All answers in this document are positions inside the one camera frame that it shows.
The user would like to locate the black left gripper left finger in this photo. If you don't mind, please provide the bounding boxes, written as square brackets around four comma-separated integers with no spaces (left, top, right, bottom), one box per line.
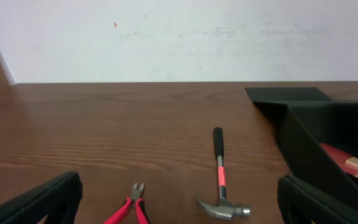
[0,171,83,223]

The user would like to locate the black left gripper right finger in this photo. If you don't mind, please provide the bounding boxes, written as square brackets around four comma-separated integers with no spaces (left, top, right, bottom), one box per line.
[277,175,358,224]

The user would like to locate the orange scraper wooden handle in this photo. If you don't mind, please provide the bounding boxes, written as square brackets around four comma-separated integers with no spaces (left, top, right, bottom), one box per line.
[319,143,358,178]

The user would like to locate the small steel claw hammer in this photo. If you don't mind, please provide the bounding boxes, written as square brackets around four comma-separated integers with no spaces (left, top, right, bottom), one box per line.
[197,127,250,220]

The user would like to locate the black open box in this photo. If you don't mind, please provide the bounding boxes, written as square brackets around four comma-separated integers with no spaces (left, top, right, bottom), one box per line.
[246,87,358,211]

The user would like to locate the red handled cutting pliers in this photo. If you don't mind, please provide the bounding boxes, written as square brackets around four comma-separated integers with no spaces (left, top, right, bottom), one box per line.
[103,182,150,224]

